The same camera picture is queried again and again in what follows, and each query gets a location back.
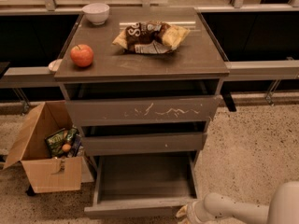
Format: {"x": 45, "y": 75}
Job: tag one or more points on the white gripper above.
{"x": 196, "y": 210}

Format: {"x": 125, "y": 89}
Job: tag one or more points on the grey drawer cabinet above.
{"x": 196, "y": 48}

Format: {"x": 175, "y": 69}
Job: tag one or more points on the grey top drawer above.
{"x": 142, "y": 110}

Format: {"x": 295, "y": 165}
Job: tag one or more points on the white bowl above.
{"x": 96, "y": 13}

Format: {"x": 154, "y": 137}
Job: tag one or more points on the white round disc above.
{"x": 54, "y": 65}

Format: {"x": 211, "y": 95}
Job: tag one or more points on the grey metal railing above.
{"x": 229, "y": 71}

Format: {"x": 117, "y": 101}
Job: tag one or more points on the brown yellow chip bag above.
{"x": 151, "y": 37}

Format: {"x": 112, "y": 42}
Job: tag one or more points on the green snack bag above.
{"x": 55, "y": 142}

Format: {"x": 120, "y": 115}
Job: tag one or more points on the grey bottom drawer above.
{"x": 143, "y": 185}

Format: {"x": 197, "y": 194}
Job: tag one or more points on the grey middle drawer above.
{"x": 144, "y": 138}

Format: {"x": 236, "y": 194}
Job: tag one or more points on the small orange fruit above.
{"x": 66, "y": 147}

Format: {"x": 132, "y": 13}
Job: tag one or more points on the red apple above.
{"x": 81, "y": 55}

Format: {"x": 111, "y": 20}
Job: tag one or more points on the cardboard box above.
{"x": 45, "y": 174}

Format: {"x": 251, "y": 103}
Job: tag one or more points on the dark green can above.
{"x": 71, "y": 134}

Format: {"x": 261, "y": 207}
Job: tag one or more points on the grey drawer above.
{"x": 143, "y": 185}
{"x": 144, "y": 138}
{"x": 142, "y": 110}

